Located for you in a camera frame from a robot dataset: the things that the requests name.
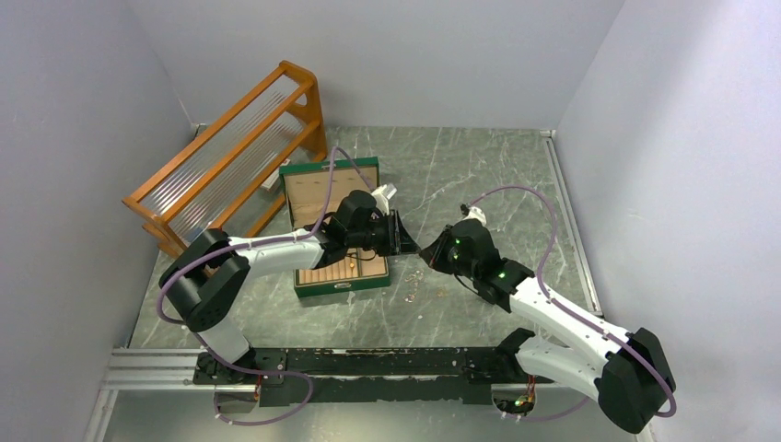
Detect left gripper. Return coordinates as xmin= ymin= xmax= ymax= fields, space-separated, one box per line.
xmin=347 ymin=209 xmax=422 ymax=257

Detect green jewelry box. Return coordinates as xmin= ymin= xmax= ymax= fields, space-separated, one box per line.
xmin=280 ymin=157 xmax=391 ymax=299

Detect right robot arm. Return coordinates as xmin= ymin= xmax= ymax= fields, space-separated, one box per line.
xmin=419 ymin=219 xmax=675 ymax=434

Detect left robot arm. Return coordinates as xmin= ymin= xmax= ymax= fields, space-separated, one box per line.
xmin=158 ymin=185 xmax=420 ymax=383

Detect gold earring cluster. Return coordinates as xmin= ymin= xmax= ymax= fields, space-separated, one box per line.
xmin=404 ymin=270 xmax=425 ymax=285

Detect orange wooden rack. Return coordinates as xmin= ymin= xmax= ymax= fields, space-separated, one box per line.
xmin=122 ymin=61 xmax=327 ymax=258

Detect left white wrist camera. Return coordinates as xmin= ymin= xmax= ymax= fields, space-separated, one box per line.
xmin=370 ymin=184 xmax=397 ymax=215

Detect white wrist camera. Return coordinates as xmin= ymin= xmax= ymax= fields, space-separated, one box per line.
xmin=370 ymin=184 xmax=397 ymax=215
xmin=460 ymin=204 xmax=487 ymax=226

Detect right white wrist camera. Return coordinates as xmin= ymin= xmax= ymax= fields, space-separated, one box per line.
xmin=460 ymin=204 xmax=487 ymax=226

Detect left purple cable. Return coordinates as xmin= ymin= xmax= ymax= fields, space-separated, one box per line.
xmin=155 ymin=145 xmax=379 ymax=378

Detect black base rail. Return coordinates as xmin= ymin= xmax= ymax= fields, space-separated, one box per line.
xmin=103 ymin=346 xmax=556 ymax=408

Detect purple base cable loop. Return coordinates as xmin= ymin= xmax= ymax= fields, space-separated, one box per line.
xmin=212 ymin=368 xmax=317 ymax=427

